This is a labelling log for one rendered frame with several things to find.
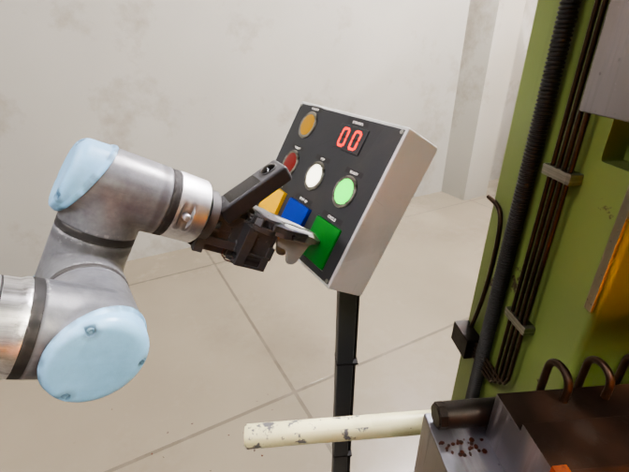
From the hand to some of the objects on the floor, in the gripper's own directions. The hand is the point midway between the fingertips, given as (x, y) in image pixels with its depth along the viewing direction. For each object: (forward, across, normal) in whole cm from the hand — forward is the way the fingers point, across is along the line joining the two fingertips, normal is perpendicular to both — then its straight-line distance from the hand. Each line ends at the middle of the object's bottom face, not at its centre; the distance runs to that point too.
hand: (314, 236), depth 67 cm
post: (+63, -9, -81) cm, 103 cm away
